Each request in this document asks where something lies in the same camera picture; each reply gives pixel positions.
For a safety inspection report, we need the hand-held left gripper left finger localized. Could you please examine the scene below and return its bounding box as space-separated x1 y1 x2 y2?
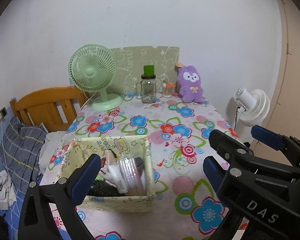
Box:
18 154 102 240

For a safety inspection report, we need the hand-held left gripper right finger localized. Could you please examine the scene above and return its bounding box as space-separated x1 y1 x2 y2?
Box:
202 156 243 240

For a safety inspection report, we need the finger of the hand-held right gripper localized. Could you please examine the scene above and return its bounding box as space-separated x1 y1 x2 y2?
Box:
251 125 300 167
209 129 300 180

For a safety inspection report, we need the pink white packet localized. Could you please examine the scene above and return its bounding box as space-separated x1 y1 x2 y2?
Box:
100 149 118 178

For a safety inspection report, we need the small white tube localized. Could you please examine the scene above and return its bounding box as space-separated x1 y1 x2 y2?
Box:
107 164 128 194

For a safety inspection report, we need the yellow fabric storage box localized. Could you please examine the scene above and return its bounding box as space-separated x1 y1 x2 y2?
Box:
54 135 156 213

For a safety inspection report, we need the clear plastic pack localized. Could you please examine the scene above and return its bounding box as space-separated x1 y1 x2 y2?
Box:
117 152 147 195

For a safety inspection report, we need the white bedding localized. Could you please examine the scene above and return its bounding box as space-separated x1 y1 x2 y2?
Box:
39 130 70 175

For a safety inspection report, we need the beige door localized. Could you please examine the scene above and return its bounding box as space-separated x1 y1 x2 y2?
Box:
260 0 300 165

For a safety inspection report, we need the purple plush bunny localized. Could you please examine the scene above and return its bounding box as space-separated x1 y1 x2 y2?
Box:
175 62 205 103

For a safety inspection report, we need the grey plaid pillow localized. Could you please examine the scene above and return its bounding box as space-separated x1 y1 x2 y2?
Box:
0 116 48 184

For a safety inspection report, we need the floral tablecloth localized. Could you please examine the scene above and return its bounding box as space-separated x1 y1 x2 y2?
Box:
39 92 249 240

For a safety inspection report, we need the blue checked bed sheet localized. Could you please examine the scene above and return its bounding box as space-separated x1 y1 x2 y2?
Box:
0 190 73 240

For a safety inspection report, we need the small glass orange lid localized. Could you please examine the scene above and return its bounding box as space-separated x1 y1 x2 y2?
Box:
162 81 176 98

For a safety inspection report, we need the crumpled white cloth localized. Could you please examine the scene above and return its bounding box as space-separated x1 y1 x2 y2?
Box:
0 170 17 210

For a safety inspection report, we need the wooden headboard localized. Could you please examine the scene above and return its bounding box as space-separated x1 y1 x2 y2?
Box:
9 86 87 132

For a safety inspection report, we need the glass jar with green lid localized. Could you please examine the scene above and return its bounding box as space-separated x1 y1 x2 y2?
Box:
136 65 157 103

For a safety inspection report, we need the green desk fan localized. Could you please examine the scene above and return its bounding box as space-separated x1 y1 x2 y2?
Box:
68 44 123 111

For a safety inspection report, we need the green printed board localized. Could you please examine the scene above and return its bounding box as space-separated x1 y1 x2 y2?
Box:
110 45 180 95

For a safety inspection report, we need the black power cable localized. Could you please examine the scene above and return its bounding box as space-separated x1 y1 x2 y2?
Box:
234 106 243 132

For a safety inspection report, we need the white pedestal fan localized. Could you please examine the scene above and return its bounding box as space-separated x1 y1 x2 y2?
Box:
226 87 270 140

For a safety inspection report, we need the white desk fan cable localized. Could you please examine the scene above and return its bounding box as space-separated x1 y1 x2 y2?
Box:
80 93 97 112

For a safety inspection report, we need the white charging cable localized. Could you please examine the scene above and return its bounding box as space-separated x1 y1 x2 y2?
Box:
0 120 10 178

